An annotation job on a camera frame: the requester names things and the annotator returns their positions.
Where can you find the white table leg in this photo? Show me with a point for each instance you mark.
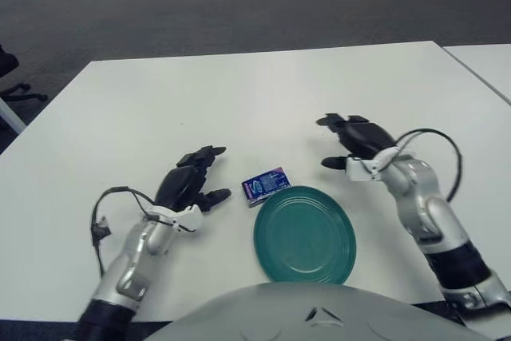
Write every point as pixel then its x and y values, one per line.
pixel 10 115

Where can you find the blue gum pack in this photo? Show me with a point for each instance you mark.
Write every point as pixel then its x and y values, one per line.
pixel 267 185

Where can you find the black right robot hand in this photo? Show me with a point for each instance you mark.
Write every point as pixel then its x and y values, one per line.
pixel 363 137

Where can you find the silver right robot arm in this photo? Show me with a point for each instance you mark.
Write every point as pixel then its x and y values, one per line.
pixel 427 205

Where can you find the white side table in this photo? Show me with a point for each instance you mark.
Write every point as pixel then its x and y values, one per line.
pixel 485 63

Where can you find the green round plate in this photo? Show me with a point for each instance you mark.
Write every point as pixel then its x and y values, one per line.
pixel 303 237

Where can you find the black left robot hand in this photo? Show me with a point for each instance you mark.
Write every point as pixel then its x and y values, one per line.
pixel 179 185

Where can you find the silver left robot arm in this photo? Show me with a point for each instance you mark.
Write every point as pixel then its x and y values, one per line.
pixel 135 261

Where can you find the grey robot torso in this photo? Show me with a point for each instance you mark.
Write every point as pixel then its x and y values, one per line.
pixel 319 313

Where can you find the black office chair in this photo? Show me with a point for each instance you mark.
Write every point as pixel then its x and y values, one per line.
pixel 8 65

